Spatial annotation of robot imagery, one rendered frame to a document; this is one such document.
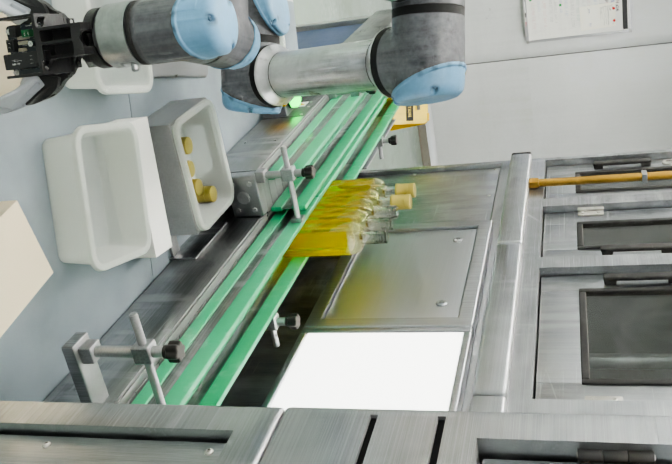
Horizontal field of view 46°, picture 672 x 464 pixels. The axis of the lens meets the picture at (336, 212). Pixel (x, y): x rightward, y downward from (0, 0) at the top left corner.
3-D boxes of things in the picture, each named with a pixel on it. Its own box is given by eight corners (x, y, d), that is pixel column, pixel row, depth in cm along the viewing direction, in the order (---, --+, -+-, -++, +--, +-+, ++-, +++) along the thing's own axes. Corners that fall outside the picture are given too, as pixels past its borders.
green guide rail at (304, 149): (264, 180, 168) (299, 178, 166) (263, 176, 168) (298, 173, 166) (406, 15, 321) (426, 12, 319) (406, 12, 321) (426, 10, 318)
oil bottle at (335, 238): (267, 259, 169) (363, 255, 163) (261, 235, 167) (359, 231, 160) (275, 247, 174) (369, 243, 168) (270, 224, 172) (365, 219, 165)
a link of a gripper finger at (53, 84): (8, 86, 101) (48, 39, 98) (17, 85, 102) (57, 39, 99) (32, 114, 101) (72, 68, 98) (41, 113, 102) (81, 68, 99)
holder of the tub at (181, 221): (168, 261, 155) (204, 260, 153) (130, 128, 144) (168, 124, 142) (203, 223, 170) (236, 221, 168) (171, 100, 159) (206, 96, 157)
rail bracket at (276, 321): (235, 351, 153) (300, 352, 149) (227, 321, 150) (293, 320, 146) (242, 340, 156) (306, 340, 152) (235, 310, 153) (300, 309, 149)
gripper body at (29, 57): (-10, 16, 93) (78, 3, 89) (37, 17, 101) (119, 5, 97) (2, 82, 94) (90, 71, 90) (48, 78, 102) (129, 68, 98)
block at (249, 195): (233, 219, 169) (263, 217, 167) (223, 178, 165) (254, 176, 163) (239, 212, 172) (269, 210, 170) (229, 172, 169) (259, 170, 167)
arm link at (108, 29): (151, 0, 96) (162, 68, 97) (118, 5, 97) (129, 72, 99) (118, -2, 89) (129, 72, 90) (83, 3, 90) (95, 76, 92)
